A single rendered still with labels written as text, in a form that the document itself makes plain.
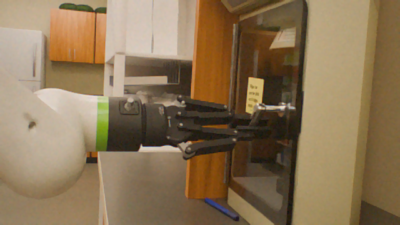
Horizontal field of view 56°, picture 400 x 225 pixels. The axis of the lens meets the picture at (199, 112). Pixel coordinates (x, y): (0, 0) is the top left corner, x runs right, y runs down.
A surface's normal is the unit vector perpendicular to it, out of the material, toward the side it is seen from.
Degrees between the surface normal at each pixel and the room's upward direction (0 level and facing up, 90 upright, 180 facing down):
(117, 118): 71
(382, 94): 90
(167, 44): 100
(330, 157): 90
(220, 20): 90
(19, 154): 97
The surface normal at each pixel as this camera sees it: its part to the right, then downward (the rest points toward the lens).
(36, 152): 0.42, 0.00
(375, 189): -0.96, -0.04
